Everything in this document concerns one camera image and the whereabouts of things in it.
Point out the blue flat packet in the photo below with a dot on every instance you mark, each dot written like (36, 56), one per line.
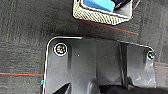
(98, 4)

